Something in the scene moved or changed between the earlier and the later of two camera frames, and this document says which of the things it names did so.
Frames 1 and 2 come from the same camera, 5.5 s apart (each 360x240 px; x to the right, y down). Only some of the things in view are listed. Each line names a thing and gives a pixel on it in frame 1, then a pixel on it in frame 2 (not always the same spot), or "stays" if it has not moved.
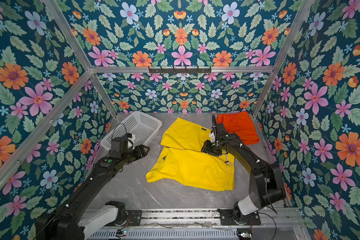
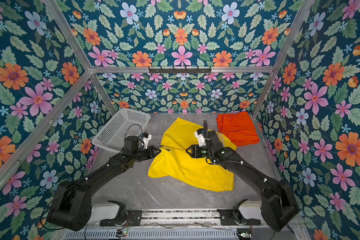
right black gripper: [206, 148] → [195, 150]
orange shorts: [240, 124] stays
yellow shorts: [183, 160] stays
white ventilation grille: [171, 234] stays
